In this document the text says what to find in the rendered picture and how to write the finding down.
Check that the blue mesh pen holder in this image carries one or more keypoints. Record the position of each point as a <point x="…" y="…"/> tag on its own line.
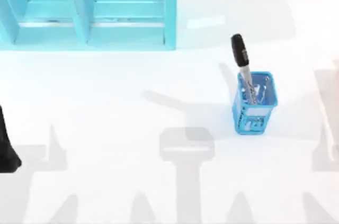
<point x="254" y="118"/>

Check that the black and white marker pen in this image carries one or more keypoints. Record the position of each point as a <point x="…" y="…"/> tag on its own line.
<point x="240" y="52"/>

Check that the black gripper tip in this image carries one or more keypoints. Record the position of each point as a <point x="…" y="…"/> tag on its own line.
<point x="6" y="152"/>

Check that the light blue rack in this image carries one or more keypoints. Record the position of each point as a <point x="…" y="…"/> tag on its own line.
<point x="79" y="9"/>

